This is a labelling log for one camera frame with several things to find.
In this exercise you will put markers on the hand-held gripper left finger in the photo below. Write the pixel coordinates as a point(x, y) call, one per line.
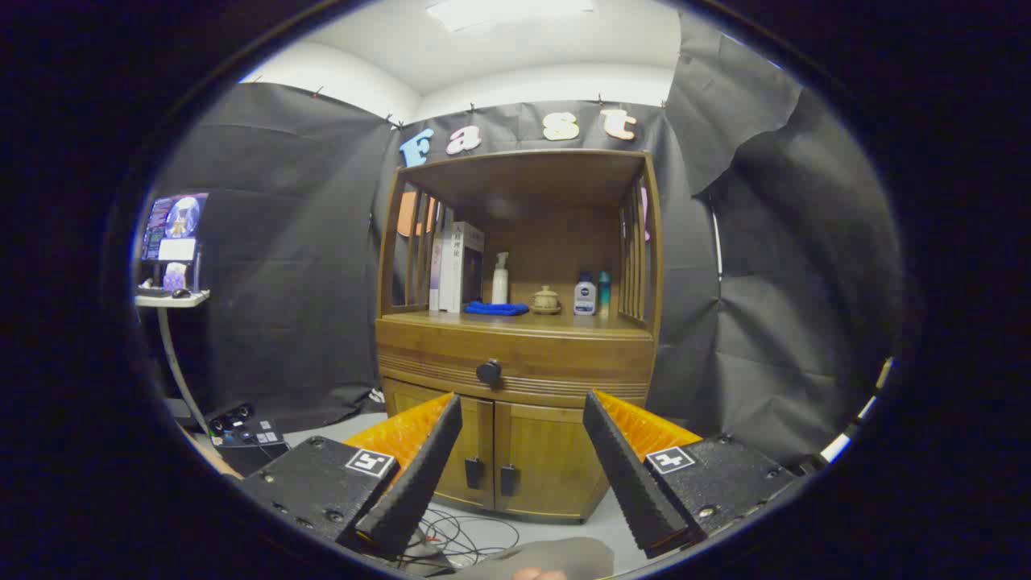
point(419, 483)

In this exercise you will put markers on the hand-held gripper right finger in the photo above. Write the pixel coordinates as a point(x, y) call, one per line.
point(628, 475)

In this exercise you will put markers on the wooden drawer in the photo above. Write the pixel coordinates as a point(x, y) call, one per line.
point(580, 362)

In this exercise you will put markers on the black drawer knob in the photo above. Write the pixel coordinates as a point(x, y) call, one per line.
point(489, 372)

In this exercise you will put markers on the wooden cabinet door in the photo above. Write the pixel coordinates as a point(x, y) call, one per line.
point(548, 459)
point(481, 427)

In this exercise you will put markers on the wooden countertop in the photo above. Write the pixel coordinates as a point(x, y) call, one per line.
point(556, 323)

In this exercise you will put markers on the wooden cabinet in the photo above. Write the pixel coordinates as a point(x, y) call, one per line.
point(515, 181)

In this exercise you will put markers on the white lotion bottle blue cap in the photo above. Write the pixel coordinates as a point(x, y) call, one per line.
point(585, 298)

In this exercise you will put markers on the teal bottle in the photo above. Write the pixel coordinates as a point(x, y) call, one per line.
point(604, 294)

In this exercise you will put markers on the black control box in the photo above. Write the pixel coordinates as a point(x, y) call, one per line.
point(242, 431)

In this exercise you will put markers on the blue cloth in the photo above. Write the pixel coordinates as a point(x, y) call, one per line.
point(495, 308)

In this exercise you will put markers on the small beige lidded pot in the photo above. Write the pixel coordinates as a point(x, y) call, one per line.
point(546, 302)

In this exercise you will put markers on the pale purple book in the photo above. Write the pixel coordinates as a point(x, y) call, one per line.
point(435, 278)

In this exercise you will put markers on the white boxed book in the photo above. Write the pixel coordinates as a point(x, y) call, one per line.
point(451, 274)

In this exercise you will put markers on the white spray bottle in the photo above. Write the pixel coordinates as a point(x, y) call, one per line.
point(500, 286)

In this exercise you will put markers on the white stand with tray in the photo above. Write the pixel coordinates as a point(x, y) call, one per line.
point(173, 300)

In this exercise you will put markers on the computer monitor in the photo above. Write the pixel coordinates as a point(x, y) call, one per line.
point(177, 217)

